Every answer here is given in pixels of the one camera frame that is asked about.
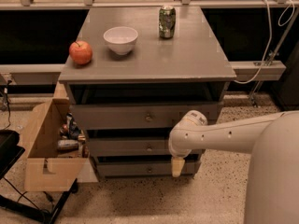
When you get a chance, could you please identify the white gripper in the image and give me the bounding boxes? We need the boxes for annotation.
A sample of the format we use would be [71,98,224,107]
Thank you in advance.
[168,110,207,177]

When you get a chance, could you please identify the grey drawer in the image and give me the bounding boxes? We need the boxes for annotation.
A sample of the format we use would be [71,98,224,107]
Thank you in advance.
[70,102,223,130]
[95,154,203,178]
[87,136,210,158]

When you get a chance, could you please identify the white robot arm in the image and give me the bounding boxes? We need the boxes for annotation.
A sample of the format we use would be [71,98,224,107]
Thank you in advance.
[168,110,299,224]

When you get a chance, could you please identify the grey top drawer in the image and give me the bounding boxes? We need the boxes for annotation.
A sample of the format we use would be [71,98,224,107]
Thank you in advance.
[70,102,223,130]

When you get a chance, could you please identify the grey bottom drawer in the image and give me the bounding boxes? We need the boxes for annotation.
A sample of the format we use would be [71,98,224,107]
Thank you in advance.
[95,154,203,178]

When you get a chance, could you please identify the grey drawer cabinet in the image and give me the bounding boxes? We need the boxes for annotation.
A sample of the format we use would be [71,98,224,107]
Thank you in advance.
[58,6,237,179]

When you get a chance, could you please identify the dark figurine in box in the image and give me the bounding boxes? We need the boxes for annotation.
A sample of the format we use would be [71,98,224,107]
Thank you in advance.
[59,113,81,140]

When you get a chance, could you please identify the silver can in box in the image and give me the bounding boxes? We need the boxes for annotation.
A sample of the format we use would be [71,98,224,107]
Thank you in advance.
[57,140,78,150]

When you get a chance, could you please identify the cardboard box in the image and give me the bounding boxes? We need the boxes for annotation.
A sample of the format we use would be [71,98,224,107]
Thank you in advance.
[21,98,89,192]

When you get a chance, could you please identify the white bowl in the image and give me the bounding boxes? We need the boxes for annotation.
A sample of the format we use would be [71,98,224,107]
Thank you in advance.
[103,26,138,55]

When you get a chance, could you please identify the red apple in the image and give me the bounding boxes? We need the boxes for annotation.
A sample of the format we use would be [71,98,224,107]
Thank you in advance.
[69,41,93,65]

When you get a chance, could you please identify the green soda can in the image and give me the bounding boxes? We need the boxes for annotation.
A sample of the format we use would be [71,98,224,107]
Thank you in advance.
[159,5,176,39]

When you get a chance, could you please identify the white cable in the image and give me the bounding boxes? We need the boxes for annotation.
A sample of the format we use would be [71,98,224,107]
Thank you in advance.
[233,0,296,86]

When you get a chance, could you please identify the black cable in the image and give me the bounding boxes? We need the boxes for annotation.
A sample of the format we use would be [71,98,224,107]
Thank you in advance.
[1,79,13,131]

